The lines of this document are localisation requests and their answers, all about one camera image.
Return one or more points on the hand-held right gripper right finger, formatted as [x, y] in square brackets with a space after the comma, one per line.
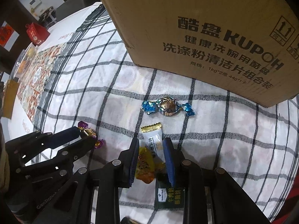
[169, 161]

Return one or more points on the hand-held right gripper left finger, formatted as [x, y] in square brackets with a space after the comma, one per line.
[133, 161]

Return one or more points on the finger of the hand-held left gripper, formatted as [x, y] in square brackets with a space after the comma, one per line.
[79, 145]
[66, 134]

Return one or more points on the purple candy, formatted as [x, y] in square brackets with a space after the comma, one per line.
[90, 132]

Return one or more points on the white gold-edged snack packet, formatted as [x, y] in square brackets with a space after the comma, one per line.
[151, 137]

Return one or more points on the brown cardboard box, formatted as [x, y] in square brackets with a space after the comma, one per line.
[198, 51]

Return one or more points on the yellow snack packet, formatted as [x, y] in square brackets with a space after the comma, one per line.
[146, 168]

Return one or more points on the dark green snack packet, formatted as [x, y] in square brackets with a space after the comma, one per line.
[168, 197]

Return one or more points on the black white checked tablecloth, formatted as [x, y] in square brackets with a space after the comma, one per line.
[93, 86]

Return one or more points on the blue wrapped candy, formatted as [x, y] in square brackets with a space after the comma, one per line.
[167, 106]

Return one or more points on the patterned tile table mat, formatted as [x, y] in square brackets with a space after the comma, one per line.
[39, 74]

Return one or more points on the yellow woven tissue box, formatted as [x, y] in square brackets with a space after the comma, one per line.
[11, 98]

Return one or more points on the white plastic basket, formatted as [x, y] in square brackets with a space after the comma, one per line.
[25, 60]

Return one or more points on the white printed tablecloth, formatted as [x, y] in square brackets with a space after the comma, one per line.
[60, 31]

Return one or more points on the red gift bag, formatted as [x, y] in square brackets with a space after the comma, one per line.
[37, 33]

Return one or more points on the red paper door poster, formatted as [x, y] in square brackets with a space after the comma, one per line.
[7, 37]

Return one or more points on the grey chair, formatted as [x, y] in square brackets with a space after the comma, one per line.
[74, 5]

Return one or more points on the white wall control panel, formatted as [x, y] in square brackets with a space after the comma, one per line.
[35, 2]

